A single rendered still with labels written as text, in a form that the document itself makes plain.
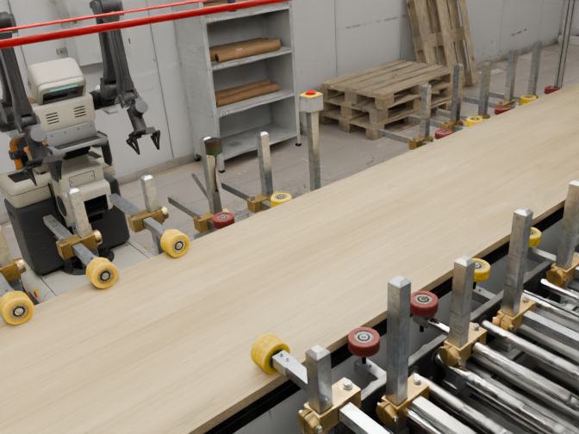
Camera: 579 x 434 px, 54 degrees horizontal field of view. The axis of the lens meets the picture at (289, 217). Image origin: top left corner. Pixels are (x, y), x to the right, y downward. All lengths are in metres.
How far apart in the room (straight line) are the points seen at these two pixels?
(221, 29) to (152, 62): 0.71
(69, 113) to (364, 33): 4.18
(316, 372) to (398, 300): 0.24
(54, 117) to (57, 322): 1.24
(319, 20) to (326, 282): 4.45
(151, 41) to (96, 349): 3.61
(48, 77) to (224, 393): 1.72
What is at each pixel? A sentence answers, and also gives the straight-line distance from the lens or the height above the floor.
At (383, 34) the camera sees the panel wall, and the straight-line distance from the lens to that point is 6.58.
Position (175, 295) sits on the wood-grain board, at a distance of 1.69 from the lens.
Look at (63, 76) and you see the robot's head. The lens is 2.67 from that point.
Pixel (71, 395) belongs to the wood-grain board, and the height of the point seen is 0.90.
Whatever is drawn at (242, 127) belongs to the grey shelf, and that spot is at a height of 0.18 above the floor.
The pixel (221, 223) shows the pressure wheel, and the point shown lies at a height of 0.90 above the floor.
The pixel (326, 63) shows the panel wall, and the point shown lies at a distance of 6.02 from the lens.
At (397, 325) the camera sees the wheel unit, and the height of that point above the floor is 1.06.
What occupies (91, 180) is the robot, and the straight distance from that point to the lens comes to 2.86.
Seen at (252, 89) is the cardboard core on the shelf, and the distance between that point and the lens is 5.10.
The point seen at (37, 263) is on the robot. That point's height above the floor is 0.37.
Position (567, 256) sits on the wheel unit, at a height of 0.91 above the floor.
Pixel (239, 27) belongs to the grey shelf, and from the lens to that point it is 5.29.
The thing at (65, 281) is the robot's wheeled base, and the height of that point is 0.28.
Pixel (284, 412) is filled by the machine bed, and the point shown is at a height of 0.76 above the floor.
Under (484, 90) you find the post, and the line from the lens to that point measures 3.31.
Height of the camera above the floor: 1.83
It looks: 27 degrees down
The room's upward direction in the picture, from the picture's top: 4 degrees counter-clockwise
